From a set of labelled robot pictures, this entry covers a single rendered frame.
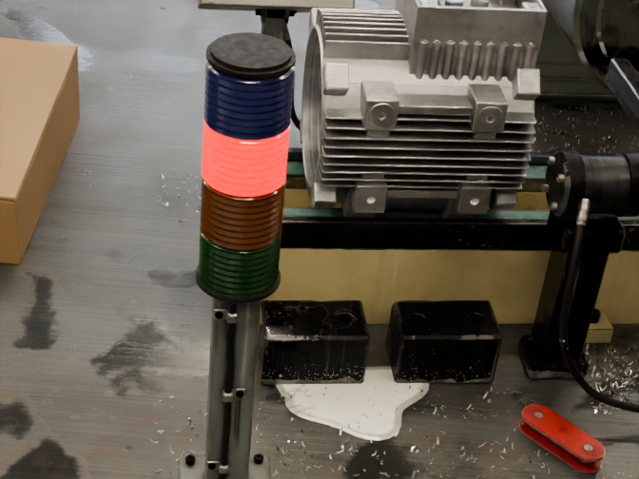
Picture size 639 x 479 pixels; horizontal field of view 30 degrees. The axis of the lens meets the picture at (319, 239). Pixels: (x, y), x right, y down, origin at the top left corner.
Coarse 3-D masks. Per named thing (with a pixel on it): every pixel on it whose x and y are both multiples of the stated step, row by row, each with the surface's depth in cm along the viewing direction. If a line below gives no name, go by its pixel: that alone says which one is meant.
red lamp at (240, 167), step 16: (208, 128) 81; (288, 128) 82; (208, 144) 82; (224, 144) 80; (240, 144) 80; (256, 144) 80; (272, 144) 81; (288, 144) 83; (208, 160) 82; (224, 160) 81; (240, 160) 81; (256, 160) 81; (272, 160) 81; (208, 176) 83; (224, 176) 82; (240, 176) 81; (256, 176) 81; (272, 176) 82; (224, 192) 82; (240, 192) 82; (256, 192) 82
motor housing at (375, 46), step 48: (336, 48) 109; (384, 48) 110; (336, 96) 109; (432, 96) 110; (336, 144) 109; (384, 144) 109; (432, 144) 110; (480, 144) 111; (528, 144) 112; (432, 192) 113
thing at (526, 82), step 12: (312, 12) 117; (312, 24) 117; (324, 72) 107; (336, 72) 107; (348, 72) 107; (516, 72) 110; (528, 72) 110; (324, 84) 107; (336, 84) 107; (348, 84) 107; (516, 84) 110; (528, 84) 109; (516, 96) 110; (528, 96) 110; (300, 120) 125; (300, 132) 125; (312, 192) 115; (324, 192) 114; (336, 192) 114; (492, 192) 117; (504, 192) 116; (516, 192) 116; (312, 204) 115; (324, 204) 115; (492, 204) 117; (504, 204) 116
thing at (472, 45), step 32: (416, 0) 107; (448, 0) 110; (480, 0) 111; (512, 0) 116; (416, 32) 108; (448, 32) 108; (480, 32) 108; (512, 32) 109; (416, 64) 109; (448, 64) 109; (480, 64) 110; (512, 64) 110
